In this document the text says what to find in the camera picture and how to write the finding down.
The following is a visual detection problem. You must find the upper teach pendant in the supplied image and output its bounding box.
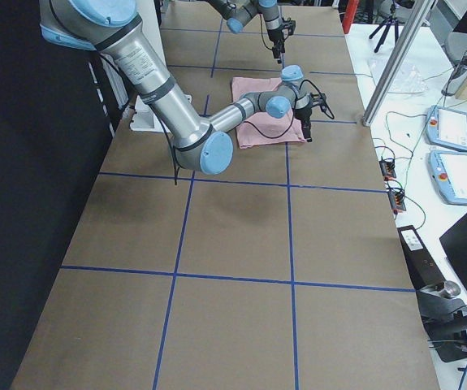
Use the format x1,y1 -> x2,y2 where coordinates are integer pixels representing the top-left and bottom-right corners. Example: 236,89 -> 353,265
426,105 -> 467,152

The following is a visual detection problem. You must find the orange connector block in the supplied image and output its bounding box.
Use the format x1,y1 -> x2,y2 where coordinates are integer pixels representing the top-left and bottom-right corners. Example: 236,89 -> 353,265
387,188 -> 406,215
378,159 -> 396,180

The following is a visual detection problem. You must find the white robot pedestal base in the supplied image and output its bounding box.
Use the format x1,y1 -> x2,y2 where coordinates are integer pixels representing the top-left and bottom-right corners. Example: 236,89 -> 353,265
129,1 -> 200,137

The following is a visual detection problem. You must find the teach pendant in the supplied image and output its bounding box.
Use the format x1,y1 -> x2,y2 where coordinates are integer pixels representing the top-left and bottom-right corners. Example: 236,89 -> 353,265
426,105 -> 467,152
428,150 -> 467,206

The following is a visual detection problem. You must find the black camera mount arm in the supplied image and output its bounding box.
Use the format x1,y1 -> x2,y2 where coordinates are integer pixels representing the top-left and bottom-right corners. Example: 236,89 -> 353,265
416,283 -> 467,363

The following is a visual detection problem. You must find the clear plastic bag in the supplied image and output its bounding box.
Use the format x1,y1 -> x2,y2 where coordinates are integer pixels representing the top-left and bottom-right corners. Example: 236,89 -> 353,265
368,58 -> 428,94

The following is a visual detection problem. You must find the pink Snoopy t-shirt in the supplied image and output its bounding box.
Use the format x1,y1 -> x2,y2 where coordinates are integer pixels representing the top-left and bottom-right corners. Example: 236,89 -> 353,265
231,76 -> 305,149

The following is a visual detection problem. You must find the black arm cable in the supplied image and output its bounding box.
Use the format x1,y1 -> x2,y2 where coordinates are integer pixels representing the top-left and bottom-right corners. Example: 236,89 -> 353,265
159,79 -> 335,186

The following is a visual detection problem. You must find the red fire extinguisher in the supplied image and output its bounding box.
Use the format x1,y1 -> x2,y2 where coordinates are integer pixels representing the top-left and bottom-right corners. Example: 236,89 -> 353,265
342,0 -> 360,34

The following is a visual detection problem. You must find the lower orange connector block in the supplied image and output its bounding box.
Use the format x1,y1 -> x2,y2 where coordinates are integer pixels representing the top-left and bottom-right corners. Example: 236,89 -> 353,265
387,188 -> 406,215

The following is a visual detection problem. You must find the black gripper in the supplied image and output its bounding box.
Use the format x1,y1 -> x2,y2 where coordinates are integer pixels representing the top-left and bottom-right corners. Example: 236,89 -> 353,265
294,92 -> 326,142
267,18 -> 296,64

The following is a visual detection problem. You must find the black camera tripod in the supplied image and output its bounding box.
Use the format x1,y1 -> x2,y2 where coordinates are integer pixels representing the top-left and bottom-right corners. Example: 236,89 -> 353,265
369,1 -> 400,53

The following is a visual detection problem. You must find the aluminium frame post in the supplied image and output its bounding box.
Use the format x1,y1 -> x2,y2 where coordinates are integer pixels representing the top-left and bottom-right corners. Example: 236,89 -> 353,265
361,0 -> 432,127

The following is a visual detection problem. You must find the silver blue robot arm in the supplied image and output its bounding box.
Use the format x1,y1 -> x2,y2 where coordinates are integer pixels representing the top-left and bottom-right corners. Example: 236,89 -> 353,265
206,0 -> 296,64
39,0 -> 332,175

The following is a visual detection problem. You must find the upper orange connector block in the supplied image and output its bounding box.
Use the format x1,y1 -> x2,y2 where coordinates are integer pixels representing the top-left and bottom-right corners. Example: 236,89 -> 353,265
378,159 -> 396,180

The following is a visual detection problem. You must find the black power box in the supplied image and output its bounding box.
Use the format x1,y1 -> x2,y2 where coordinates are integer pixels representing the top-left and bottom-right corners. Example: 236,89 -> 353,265
397,225 -> 445,290

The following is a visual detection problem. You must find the lower teach pendant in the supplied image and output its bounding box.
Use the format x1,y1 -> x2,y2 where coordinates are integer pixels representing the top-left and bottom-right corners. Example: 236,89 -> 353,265
428,150 -> 467,206

